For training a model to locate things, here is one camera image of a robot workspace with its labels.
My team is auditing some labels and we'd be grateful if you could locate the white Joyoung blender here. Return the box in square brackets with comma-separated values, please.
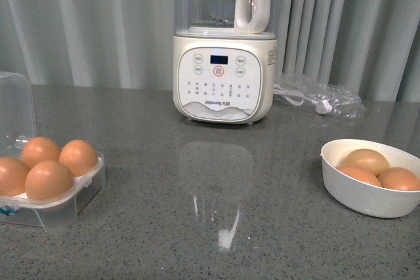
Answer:
[173, 0, 279, 124]

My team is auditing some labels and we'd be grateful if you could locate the brown egg bowl left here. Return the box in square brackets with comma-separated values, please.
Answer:
[336, 165, 382, 187]

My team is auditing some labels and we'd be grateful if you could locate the brown egg front left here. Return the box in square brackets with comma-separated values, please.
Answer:
[0, 157, 30, 196]

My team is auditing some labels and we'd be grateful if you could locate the clear plastic egg box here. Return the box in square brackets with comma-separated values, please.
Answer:
[1, 71, 106, 231]

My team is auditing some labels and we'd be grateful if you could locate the pale brown egg in bowl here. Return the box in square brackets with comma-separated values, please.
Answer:
[343, 148, 390, 176]

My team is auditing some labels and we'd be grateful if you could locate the brown egg bowl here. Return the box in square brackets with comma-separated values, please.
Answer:
[378, 167, 419, 191]
[336, 165, 382, 187]

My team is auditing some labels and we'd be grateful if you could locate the brown egg carried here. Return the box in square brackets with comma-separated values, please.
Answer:
[25, 160, 74, 200]

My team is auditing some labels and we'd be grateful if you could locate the clear plastic bag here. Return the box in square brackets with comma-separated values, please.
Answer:
[273, 73, 366, 119]

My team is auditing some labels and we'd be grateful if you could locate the white power cable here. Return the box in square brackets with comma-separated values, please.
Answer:
[273, 83, 332, 114]

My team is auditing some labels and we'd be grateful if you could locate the white bowl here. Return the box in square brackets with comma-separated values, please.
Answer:
[320, 139, 419, 218]

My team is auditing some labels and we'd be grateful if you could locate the blue rubber band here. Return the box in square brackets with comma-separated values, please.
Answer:
[0, 206, 18, 216]

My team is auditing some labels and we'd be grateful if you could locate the brown egg bowl right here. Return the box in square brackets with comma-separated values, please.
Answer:
[378, 167, 419, 191]

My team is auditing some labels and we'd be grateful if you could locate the brown egg back left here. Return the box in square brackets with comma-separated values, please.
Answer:
[21, 136, 61, 167]

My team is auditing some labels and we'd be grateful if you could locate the brown egg back right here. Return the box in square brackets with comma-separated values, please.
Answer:
[59, 140, 98, 177]

